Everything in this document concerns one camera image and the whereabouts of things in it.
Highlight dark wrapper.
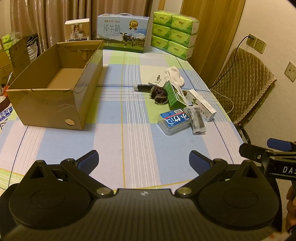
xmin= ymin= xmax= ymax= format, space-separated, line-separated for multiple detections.
xmin=151 ymin=85 xmax=169 ymax=105

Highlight black lighter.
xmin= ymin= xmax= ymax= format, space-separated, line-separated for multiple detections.
xmin=133 ymin=84 xmax=154 ymax=92

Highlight white product box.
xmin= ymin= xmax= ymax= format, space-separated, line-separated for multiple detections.
xmin=64 ymin=19 xmax=90 ymax=42

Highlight tall brown carton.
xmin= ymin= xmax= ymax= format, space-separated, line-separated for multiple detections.
xmin=8 ymin=37 xmax=30 ymax=77

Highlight small green tissue packs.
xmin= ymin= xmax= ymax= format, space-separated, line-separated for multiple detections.
xmin=1 ymin=32 xmax=17 ymax=50

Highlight bowl set box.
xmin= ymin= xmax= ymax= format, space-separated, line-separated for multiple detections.
xmin=25 ymin=34 xmax=39 ymax=62

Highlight round-hole wall socket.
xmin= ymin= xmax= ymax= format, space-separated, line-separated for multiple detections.
xmin=284 ymin=61 xmax=296 ymax=82

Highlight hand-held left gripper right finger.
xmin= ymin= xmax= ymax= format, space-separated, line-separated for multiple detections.
xmin=174 ymin=150 xmax=264 ymax=198

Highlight green spray box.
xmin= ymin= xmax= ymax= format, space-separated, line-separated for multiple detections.
xmin=164 ymin=80 xmax=187 ymax=110

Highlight beige curtain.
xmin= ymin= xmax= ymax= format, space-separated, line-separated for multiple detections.
xmin=9 ymin=0 xmax=160 ymax=56

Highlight empty wall socket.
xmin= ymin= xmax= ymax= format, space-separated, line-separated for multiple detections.
xmin=254 ymin=38 xmax=267 ymax=54

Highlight person's right hand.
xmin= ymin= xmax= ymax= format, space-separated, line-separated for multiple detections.
xmin=285 ymin=184 xmax=296 ymax=232

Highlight blue milk gift box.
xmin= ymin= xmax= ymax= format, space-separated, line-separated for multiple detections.
xmin=97 ymin=13 xmax=149 ymax=54

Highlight white cable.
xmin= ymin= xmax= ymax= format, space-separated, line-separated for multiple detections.
xmin=209 ymin=89 xmax=234 ymax=114

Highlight cardboard box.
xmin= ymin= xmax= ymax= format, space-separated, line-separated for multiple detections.
xmin=6 ymin=40 xmax=104 ymax=131

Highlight chair with quilted cover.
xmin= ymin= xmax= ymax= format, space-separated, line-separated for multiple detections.
xmin=209 ymin=47 xmax=277 ymax=144

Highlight yellow curtain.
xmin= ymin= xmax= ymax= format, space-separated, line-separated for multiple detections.
xmin=180 ymin=0 xmax=246 ymax=88

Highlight low brown carton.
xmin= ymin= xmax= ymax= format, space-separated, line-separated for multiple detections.
xmin=0 ymin=50 xmax=12 ymax=84

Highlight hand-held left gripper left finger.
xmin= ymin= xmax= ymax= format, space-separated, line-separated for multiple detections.
xmin=24 ymin=150 xmax=114 ymax=198

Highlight stack of green tissue packs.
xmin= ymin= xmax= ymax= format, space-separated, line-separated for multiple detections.
xmin=150 ymin=11 xmax=200 ymax=61

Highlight clear plastic packet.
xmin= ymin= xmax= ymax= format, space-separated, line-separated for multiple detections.
xmin=186 ymin=107 xmax=206 ymax=135

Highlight white power adapter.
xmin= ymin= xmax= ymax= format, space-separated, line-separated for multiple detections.
xmin=148 ymin=74 xmax=166 ymax=86

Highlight blue white milk carton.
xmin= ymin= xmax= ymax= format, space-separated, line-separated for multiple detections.
xmin=0 ymin=97 xmax=16 ymax=131

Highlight blue-label clear plastic box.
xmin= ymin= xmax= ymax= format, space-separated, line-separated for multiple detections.
xmin=157 ymin=108 xmax=192 ymax=135

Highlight checked tablecloth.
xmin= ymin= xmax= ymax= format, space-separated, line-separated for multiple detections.
xmin=0 ymin=49 xmax=255 ymax=193

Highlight white medicine box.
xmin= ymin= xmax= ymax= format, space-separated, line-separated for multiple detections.
xmin=186 ymin=89 xmax=217 ymax=122

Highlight white knitted sock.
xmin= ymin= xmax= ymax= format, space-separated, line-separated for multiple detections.
xmin=164 ymin=66 xmax=185 ymax=87

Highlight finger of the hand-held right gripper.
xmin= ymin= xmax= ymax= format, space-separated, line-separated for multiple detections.
xmin=267 ymin=138 xmax=296 ymax=152
xmin=239 ymin=143 xmax=270 ymax=165

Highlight dark charger cable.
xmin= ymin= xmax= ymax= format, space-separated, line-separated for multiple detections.
xmin=209 ymin=34 xmax=255 ymax=90

